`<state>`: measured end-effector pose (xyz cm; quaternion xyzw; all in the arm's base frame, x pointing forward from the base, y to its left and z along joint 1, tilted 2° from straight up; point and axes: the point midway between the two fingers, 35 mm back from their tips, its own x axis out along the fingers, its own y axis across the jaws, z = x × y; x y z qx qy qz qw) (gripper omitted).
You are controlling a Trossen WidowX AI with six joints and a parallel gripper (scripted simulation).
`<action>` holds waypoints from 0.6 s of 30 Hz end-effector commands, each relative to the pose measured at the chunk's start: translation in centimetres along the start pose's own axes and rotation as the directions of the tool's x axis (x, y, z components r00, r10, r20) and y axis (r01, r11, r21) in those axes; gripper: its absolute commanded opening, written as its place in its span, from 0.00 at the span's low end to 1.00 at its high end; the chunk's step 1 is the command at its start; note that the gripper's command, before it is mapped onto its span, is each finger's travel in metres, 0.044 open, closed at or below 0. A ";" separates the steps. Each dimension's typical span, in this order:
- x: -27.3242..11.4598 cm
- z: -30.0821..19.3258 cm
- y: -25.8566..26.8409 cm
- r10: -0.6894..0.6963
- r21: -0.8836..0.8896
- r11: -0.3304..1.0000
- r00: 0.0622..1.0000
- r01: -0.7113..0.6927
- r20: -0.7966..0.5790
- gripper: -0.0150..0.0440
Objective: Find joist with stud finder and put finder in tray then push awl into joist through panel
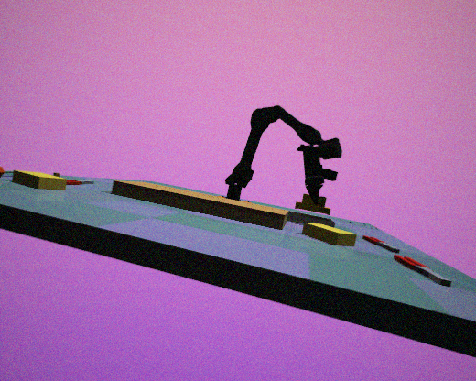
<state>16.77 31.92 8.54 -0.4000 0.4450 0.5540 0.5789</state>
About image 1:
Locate tan floor panel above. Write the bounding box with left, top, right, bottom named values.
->
left=112, top=180, right=288, bottom=230

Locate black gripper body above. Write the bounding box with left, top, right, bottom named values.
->
left=304, top=160, right=324, bottom=186

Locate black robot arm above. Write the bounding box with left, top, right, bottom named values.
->
left=224, top=105, right=341, bottom=201

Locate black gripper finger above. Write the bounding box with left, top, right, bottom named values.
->
left=306, top=185, right=323, bottom=205

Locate yellow rectangular block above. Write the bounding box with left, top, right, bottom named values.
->
left=302, top=223, right=356, bottom=246
left=12, top=170, right=67, bottom=190

